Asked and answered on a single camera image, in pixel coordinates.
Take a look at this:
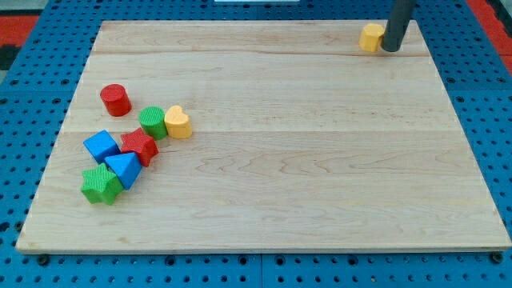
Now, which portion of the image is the red star block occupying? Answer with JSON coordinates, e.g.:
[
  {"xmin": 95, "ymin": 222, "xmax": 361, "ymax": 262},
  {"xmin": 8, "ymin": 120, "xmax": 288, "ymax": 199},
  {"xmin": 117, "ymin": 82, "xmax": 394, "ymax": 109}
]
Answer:
[{"xmin": 121, "ymin": 128, "xmax": 159, "ymax": 167}]

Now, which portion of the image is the yellow hexagon block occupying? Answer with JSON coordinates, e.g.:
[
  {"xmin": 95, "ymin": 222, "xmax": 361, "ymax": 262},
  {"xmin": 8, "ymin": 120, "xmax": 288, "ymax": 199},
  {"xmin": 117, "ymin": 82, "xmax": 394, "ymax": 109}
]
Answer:
[{"xmin": 358, "ymin": 23, "xmax": 385, "ymax": 52}]

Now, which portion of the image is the blue triangle block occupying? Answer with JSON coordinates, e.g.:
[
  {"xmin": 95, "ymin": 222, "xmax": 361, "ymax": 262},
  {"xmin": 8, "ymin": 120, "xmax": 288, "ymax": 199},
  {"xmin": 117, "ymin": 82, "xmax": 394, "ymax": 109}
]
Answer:
[{"xmin": 105, "ymin": 152, "xmax": 142, "ymax": 190}]

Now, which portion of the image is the yellow heart block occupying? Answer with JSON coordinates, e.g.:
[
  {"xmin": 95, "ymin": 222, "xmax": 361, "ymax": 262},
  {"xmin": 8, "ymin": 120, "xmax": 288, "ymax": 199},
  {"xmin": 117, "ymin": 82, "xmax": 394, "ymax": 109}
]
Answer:
[{"xmin": 164, "ymin": 106, "xmax": 192, "ymax": 139}]

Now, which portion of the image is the green cylinder block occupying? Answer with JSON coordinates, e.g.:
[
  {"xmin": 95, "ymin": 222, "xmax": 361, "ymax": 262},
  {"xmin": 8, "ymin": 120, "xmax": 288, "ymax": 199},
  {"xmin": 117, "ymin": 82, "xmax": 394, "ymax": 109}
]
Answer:
[{"xmin": 138, "ymin": 106, "xmax": 167, "ymax": 140}]

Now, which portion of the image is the red cylinder block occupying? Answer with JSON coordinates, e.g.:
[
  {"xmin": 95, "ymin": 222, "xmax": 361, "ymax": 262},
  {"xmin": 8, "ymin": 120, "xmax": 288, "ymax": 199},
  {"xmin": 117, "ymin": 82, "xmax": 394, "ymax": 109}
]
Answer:
[{"xmin": 100, "ymin": 83, "xmax": 132, "ymax": 117}]

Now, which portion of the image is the grey cylindrical robot arm rod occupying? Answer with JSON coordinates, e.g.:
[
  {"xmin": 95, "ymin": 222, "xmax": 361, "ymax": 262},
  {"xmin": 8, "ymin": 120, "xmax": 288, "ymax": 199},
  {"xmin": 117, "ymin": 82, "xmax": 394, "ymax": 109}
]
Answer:
[{"xmin": 381, "ymin": 0, "xmax": 417, "ymax": 52}]

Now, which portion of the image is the green star block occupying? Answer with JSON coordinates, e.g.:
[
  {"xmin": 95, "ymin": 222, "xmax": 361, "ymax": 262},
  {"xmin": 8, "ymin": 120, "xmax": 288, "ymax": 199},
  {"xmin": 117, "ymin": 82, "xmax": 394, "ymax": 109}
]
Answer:
[{"xmin": 81, "ymin": 163, "xmax": 124, "ymax": 206}]

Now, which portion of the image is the blue cube block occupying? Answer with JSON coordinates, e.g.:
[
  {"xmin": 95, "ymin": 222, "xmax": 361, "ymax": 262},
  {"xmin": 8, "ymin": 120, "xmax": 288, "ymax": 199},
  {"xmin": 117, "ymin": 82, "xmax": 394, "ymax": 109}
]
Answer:
[{"xmin": 83, "ymin": 130, "xmax": 120, "ymax": 164}]

